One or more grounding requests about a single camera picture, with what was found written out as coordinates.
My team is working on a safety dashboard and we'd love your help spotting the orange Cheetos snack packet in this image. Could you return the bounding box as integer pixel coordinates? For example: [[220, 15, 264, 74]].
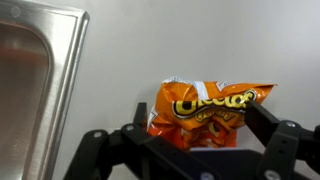
[[146, 75, 278, 152]]

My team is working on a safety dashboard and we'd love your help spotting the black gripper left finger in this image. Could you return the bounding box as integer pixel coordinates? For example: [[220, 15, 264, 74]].
[[63, 101, 222, 180]]

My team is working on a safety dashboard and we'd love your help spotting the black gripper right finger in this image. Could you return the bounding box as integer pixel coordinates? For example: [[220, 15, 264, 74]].
[[244, 99, 320, 180]]

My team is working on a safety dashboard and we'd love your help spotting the stainless steel sink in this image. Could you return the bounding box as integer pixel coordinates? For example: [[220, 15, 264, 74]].
[[0, 0, 91, 180]]

